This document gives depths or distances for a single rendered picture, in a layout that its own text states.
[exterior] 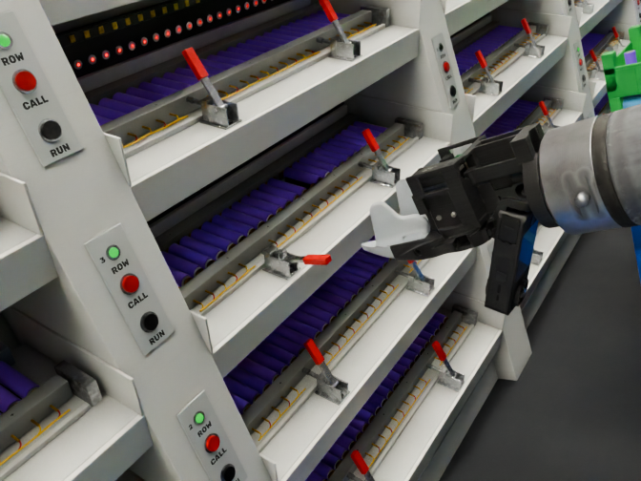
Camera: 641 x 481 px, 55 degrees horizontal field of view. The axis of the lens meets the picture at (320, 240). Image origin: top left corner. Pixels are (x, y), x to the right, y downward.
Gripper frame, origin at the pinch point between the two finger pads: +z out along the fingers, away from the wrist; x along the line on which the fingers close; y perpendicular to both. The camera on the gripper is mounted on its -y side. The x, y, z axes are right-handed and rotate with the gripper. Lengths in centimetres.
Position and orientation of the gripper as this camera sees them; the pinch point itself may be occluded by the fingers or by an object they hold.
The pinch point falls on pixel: (383, 241)
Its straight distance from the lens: 66.0
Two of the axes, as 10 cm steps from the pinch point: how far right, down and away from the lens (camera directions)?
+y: -4.4, -8.6, -2.5
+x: -5.6, 4.8, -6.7
